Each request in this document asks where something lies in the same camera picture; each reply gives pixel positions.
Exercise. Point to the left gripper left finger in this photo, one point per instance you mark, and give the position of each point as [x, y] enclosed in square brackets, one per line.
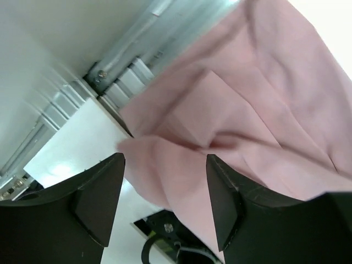
[70, 222]

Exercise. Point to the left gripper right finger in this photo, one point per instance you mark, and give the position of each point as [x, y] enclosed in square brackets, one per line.
[257, 225]

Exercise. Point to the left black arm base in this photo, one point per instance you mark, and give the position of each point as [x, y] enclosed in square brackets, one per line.
[167, 233]

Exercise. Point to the pink trousers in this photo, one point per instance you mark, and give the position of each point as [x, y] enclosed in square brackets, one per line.
[260, 90]

